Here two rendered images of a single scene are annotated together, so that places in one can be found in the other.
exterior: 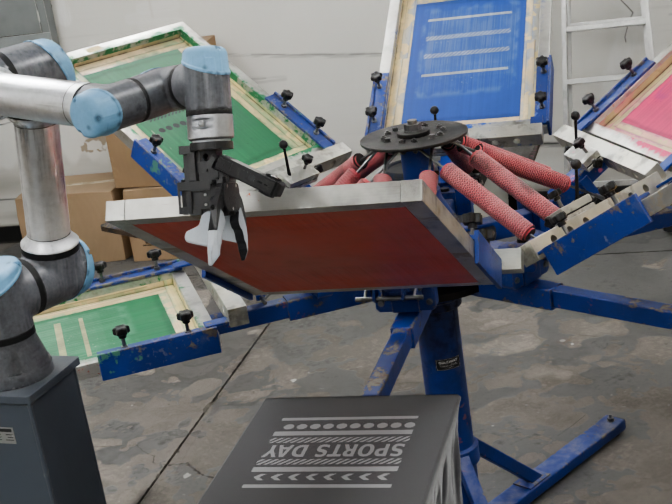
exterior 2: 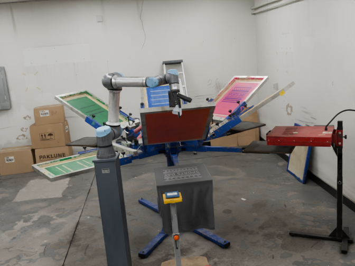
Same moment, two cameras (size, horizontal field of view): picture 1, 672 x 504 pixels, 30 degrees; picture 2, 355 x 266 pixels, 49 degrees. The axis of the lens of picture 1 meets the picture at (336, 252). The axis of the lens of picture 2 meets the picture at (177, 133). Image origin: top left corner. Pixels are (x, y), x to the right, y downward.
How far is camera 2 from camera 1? 140 cm
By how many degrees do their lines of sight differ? 22
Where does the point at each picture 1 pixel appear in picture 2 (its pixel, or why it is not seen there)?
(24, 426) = (112, 167)
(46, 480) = (117, 181)
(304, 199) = (188, 106)
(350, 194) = (199, 104)
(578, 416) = not seen: hidden behind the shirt
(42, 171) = (116, 104)
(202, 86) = (174, 77)
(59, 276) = (117, 131)
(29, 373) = (113, 154)
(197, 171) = (172, 96)
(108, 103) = (156, 79)
